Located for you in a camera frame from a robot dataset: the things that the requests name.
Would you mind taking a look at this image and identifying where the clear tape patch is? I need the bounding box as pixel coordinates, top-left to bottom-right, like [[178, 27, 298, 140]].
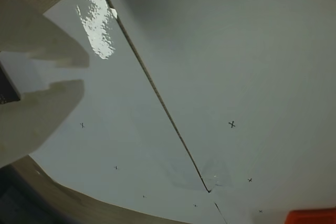
[[164, 158, 235, 193]]

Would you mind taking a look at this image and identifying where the orange plastic cube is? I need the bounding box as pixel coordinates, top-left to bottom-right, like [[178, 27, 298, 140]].
[[285, 210, 336, 224]]

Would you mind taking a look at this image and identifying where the glossy grey board sheet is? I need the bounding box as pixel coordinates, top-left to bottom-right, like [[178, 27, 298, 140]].
[[28, 0, 227, 224]]

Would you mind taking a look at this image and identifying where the matte grey board sheet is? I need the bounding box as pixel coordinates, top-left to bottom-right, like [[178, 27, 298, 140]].
[[100, 0, 336, 224]]

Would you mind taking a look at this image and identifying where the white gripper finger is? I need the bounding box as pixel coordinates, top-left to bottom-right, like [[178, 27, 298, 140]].
[[0, 79, 85, 168], [0, 0, 90, 68]]

